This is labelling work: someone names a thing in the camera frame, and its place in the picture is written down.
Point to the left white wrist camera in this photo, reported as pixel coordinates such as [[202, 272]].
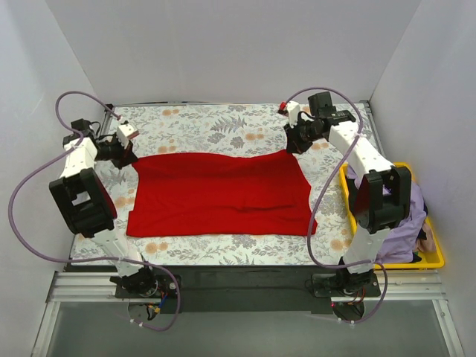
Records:
[[125, 132]]

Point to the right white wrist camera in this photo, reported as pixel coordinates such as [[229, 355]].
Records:
[[290, 110]]

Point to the lilac t shirt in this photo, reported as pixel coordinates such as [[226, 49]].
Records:
[[390, 212]]

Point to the aluminium frame rail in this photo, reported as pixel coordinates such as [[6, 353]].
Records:
[[96, 286]]

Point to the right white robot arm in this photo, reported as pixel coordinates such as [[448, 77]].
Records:
[[345, 134]]

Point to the pink garment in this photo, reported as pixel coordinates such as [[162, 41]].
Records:
[[425, 241]]

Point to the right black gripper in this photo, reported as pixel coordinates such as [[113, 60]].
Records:
[[294, 140]]

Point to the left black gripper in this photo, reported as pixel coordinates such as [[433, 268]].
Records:
[[124, 157]]

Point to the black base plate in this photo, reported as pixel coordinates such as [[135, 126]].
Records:
[[252, 289]]

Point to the red t shirt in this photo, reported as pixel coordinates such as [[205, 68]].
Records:
[[193, 193]]

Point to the floral table mat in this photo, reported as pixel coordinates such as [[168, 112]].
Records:
[[243, 131]]

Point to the yellow plastic bin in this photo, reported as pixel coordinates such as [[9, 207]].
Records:
[[433, 253]]

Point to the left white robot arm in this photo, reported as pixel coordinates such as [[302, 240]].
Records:
[[88, 209]]

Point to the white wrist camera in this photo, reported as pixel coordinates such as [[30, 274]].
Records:
[[290, 110], [125, 132]]

